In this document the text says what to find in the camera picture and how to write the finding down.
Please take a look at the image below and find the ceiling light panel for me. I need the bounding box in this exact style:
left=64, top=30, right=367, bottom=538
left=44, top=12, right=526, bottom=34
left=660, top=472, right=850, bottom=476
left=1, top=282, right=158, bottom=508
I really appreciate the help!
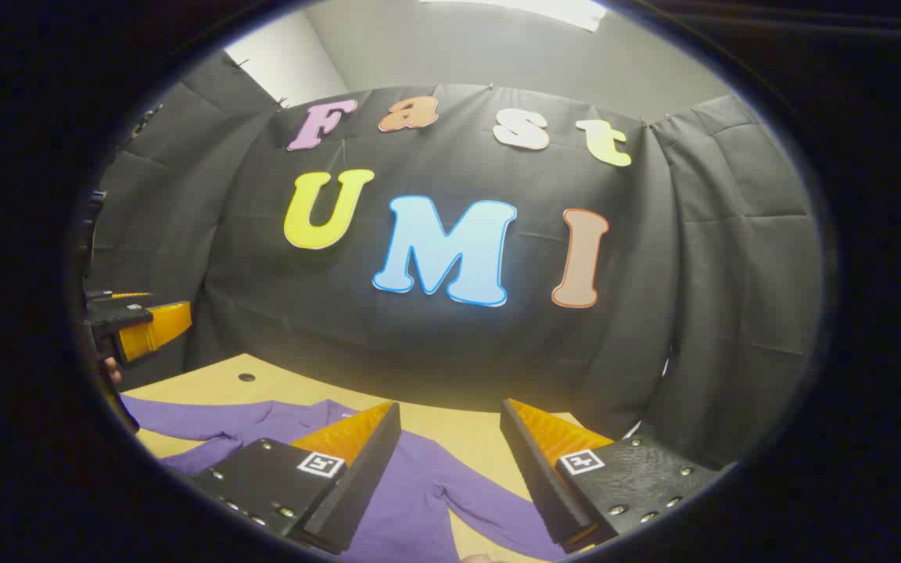
left=419, top=0, right=608, bottom=33

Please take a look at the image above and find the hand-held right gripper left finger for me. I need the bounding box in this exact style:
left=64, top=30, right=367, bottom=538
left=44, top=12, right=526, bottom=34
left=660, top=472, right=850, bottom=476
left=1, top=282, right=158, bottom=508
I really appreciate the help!
left=185, top=401, right=402, bottom=554

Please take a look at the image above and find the purple knit cardigan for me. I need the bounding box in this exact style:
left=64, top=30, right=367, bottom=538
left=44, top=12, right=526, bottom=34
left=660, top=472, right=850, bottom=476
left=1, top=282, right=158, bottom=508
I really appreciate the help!
left=120, top=395, right=576, bottom=563

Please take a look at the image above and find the black backdrop cloth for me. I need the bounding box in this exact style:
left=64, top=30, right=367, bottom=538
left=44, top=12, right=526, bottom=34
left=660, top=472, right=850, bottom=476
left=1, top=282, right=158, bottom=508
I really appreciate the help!
left=83, top=51, right=823, bottom=470

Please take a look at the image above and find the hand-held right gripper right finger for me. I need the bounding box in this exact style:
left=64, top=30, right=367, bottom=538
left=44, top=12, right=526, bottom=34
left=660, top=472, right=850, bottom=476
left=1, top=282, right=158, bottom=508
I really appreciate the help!
left=500, top=397, right=721, bottom=554

